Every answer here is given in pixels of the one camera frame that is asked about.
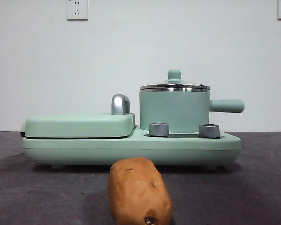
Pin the green hinged griddle lid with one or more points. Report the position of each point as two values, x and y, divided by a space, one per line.
72 124

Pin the glass pot lid green knob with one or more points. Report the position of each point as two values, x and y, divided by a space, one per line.
175 75

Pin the silver control knob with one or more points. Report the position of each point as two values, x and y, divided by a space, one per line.
209 130
158 129

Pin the brown potato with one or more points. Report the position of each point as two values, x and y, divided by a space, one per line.
138 189

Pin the green breakfast maker base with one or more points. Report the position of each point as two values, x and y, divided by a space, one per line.
131 152

